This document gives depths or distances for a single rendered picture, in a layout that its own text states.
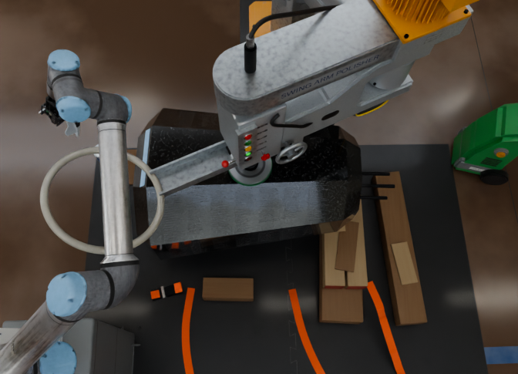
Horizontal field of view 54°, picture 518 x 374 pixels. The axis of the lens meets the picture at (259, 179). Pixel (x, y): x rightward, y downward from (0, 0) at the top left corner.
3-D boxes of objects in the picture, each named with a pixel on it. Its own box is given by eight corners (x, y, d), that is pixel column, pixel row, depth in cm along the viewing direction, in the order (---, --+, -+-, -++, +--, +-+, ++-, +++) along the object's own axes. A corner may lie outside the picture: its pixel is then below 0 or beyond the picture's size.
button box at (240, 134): (253, 153, 211) (254, 121, 185) (257, 158, 211) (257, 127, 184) (236, 160, 210) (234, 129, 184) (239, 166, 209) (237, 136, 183)
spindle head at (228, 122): (290, 102, 236) (299, 44, 194) (312, 142, 229) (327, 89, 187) (219, 133, 229) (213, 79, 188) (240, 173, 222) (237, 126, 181)
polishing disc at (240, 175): (272, 183, 245) (272, 183, 244) (228, 185, 245) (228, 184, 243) (270, 143, 253) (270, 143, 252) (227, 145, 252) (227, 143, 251)
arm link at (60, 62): (51, 71, 150) (45, 45, 153) (49, 97, 160) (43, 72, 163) (84, 69, 154) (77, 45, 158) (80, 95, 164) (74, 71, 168)
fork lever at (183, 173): (286, 111, 238) (287, 106, 234) (305, 145, 232) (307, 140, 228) (147, 168, 225) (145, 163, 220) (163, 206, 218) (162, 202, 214)
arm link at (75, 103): (103, 109, 154) (94, 78, 159) (68, 103, 146) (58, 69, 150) (89, 127, 159) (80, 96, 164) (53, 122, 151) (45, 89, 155)
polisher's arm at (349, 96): (381, 70, 247) (412, 0, 202) (406, 107, 240) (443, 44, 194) (245, 127, 235) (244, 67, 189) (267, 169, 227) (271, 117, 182)
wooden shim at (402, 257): (390, 244, 312) (391, 244, 310) (406, 242, 312) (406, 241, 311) (401, 284, 303) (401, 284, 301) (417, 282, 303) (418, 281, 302)
